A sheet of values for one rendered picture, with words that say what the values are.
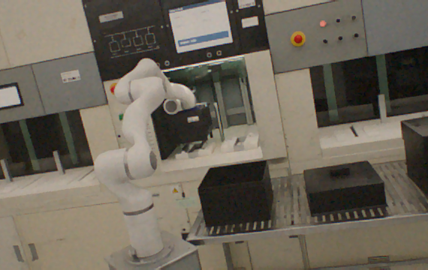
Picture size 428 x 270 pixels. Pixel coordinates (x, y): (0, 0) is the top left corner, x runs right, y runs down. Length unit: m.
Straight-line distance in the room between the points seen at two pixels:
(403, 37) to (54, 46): 1.72
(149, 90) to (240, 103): 1.41
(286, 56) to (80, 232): 1.52
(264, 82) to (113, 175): 0.90
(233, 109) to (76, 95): 1.18
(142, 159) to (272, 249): 1.13
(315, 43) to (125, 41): 0.94
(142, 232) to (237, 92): 1.68
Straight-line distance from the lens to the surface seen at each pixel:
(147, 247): 1.71
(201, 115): 2.46
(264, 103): 2.15
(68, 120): 3.03
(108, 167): 1.63
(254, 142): 2.46
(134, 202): 1.64
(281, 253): 2.48
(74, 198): 2.64
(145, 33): 2.28
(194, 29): 2.21
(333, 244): 2.46
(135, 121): 1.73
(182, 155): 2.54
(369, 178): 1.83
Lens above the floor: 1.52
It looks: 13 degrees down
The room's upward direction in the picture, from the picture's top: 12 degrees counter-clockwise
